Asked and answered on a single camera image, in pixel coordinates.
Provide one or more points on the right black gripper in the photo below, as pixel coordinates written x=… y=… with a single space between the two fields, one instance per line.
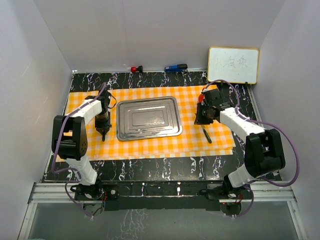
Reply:
x=199 y=120

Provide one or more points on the red black knob tool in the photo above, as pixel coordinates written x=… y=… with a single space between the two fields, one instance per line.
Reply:
x=138 y=69

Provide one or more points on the orange translucent cup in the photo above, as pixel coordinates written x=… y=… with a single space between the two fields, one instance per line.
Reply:
x=200 y=98

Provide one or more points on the silver metal tray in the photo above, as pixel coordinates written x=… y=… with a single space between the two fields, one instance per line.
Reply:
x=148 y=118

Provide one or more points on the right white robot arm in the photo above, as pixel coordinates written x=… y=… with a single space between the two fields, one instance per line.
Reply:
x=263 y=152

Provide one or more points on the yellow checkered tablecloth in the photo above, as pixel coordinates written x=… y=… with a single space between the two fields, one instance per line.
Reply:
x=190 y=143

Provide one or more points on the blue marker pen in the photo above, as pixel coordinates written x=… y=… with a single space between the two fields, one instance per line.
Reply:
x=176 y=68

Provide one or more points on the aluminium frame rail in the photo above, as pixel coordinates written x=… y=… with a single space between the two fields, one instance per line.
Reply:
x=261 y=191

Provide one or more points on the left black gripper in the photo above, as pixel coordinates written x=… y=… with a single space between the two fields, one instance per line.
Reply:
x=100 y=127

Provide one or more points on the small whiteboard yellow frame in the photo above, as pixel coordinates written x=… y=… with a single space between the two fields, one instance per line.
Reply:
x=233 y=64

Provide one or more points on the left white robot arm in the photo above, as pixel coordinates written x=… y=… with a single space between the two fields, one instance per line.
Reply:
x=70 y=142

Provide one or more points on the black handled table knife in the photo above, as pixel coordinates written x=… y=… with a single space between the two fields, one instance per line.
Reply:
x=206 y=134

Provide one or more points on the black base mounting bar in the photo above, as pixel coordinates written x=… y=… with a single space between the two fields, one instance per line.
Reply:
x=158 y=195

